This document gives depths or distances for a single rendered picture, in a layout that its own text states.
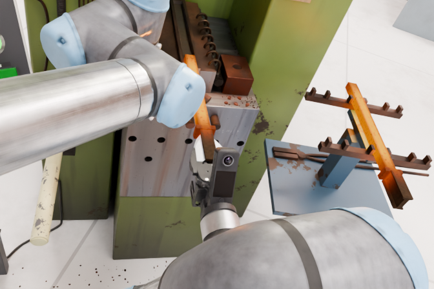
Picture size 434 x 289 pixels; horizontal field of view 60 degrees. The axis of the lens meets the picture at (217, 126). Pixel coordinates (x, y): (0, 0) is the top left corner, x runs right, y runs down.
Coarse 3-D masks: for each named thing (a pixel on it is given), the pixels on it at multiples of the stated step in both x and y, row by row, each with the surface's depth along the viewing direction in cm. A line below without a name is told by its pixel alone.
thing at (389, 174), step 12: (348, 84) 117; (360, 96) 113; (360, 108) 108; (360, 120) 107; (372, 120) 105; (372, 132) 101; (384, 144) 98; (384, 156) 95; (384, 168) 91; (384, 180) 92; (396, 180) 88; (396, 192) 88; (408, 192) 86; (396, 204) 87
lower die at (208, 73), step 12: (180, 0) 133; (168, 12) 126; (192, 12) 130; (168, 24) 121; (192, 24) 124; (168, 36) 115; (192, 36) 117; (168, 48) 110; (180, 48) 110; (204, 48) 115; (180, 60) 106; (204, 60) 110; (204, 72) 107
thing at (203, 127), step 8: (192, 56) 107; (192, 64) 104; (200, 112) 90; (200, 120) 88; (208, 120) 88; (200, 128) 85; (208, 128) 85; (208, 136) 84; (208, 144) 82; (208, 152) 80; (208, 160) 79
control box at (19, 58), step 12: (0, 0) 77; (12, 0) 79; (0, 12) 78; (12, 12) 79; (0, 24) 78; (12, 24) 80; (0, 36) 78; (12, 36) 80; (24, 36) 82; (0, 48) 79; (12, 48) 80; (24, 48) 82; (0, 60) 80; (12, 60) 81; (24, 60) 82; (24, 72) 83
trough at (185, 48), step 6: (174, 0) 132; (174, 6) 131; (180, 6) 132; (180, 12) 129; (180, 18) 126; (186, 18) 125; (180, 24) 124; (186, 24) 123; (180, 30) 120; (186, 30) 121; (180, 36) 118; (186, 36) 119; (186, 42) 116; (186, 48) 114; (192, 48) 112; (192, 54) 111
